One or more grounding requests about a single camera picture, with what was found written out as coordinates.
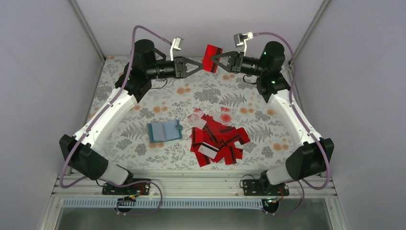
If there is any pile of red cards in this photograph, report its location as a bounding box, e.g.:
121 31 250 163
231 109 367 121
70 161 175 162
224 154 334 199
190 107 250 167

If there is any floral patterned table mat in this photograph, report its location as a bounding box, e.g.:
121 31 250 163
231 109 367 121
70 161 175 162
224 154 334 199
100 69 295 170

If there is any purple cable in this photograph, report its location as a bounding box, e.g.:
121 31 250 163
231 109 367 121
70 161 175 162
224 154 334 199
59 25 173 217
253 32 333 217

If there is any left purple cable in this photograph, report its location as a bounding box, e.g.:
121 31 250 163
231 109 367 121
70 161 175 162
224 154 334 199
59 25 173 217

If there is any teal card holder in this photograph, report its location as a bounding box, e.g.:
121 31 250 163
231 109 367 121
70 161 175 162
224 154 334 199
147 120 183 143

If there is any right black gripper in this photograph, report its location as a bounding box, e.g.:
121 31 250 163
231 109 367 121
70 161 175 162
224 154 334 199
210 51 266 77

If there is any white card under stripe card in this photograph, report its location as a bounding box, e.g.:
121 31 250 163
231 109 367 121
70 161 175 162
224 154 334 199
198 142 219 159

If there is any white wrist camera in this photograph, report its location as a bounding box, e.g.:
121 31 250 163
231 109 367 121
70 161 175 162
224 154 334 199
169 36 184 61
233 32 254 55

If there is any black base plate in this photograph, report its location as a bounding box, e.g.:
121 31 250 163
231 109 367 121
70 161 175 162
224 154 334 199
101 178 151 196
242 179 290 196

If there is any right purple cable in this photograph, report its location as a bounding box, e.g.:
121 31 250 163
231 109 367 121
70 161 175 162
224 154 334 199
253 32 333 217

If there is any white card with red print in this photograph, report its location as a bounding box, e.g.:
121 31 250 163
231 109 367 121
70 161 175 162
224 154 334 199
188 114 207 130

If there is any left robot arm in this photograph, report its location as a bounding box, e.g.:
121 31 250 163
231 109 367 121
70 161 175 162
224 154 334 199
59 39 203 194

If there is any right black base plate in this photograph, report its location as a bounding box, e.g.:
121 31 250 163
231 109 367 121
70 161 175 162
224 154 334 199
242 179 290 196

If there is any aluminium rail frame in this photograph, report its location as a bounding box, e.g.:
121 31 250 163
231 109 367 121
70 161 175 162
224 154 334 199
52 170 337 198

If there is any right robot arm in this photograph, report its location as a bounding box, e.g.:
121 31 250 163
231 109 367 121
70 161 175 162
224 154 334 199
211 41 334 195

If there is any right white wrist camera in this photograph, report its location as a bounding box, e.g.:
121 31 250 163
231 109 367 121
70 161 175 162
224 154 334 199
233 32 254 55

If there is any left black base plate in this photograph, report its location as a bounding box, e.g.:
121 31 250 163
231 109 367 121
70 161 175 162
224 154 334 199
101 178 151 196

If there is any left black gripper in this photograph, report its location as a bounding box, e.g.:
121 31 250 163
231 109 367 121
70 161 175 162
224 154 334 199
146 56 203 80

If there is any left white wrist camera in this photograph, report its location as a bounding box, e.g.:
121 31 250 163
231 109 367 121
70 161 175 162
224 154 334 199
169 36 184 61

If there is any red card with black stripe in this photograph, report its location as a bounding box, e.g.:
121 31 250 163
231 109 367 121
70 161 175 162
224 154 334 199
202 44 223 73

